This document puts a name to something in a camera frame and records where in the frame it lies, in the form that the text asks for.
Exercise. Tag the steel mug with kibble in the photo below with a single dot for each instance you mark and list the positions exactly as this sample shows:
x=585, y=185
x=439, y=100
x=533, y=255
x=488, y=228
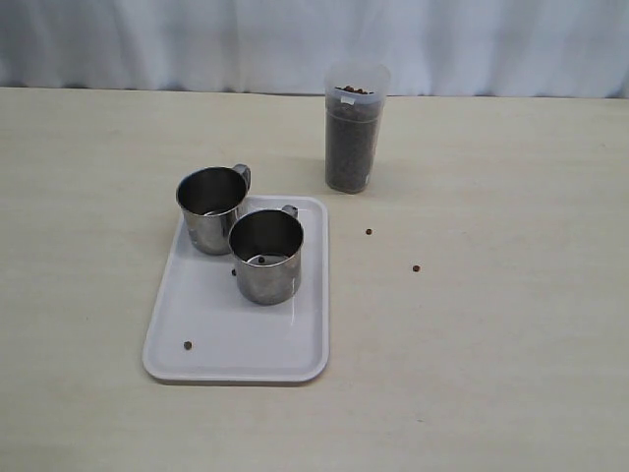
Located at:
x=266, y=246

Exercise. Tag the clear plastic tall container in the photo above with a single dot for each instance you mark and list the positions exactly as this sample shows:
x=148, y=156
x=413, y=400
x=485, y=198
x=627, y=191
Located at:
x=355, y=93

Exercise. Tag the white plastic tray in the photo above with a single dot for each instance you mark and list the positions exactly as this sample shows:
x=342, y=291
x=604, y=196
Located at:
x=235, y=340

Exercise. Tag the white curtain backdrop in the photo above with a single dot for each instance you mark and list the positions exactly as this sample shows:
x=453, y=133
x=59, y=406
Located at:
x=524, y=48

